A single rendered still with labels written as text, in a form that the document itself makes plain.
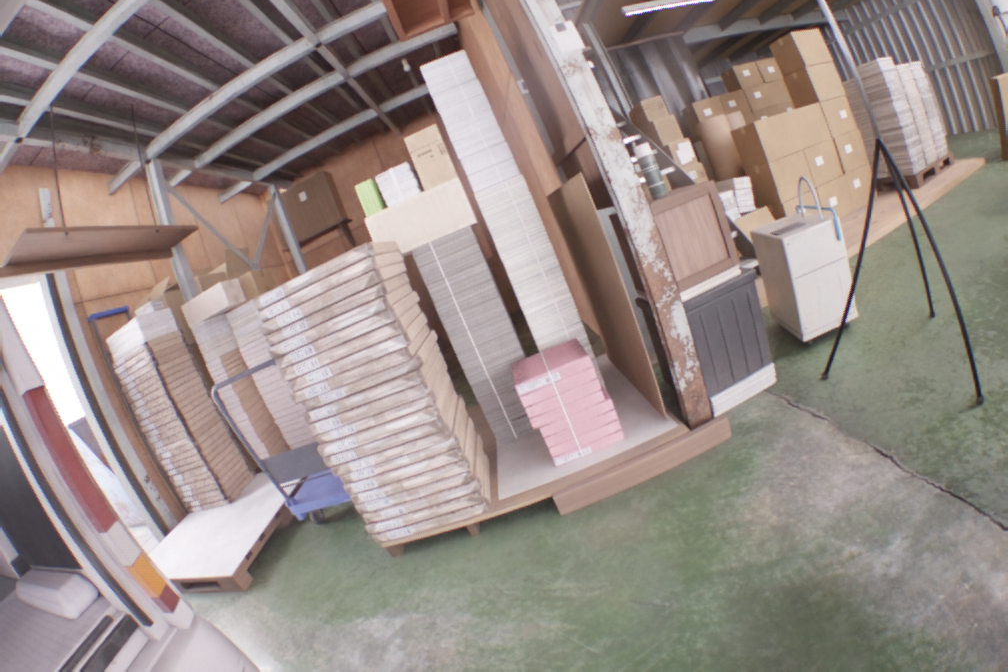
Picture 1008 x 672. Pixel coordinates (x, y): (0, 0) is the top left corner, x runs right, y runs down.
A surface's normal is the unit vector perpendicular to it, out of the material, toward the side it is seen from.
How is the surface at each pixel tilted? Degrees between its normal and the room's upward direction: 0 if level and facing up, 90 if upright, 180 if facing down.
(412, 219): 91
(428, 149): 89
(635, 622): 0
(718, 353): 90
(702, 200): 90
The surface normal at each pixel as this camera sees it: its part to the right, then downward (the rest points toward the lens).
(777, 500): -0.38, -0.91
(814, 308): -0.19, 0.22
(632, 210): 0.04, 0.14
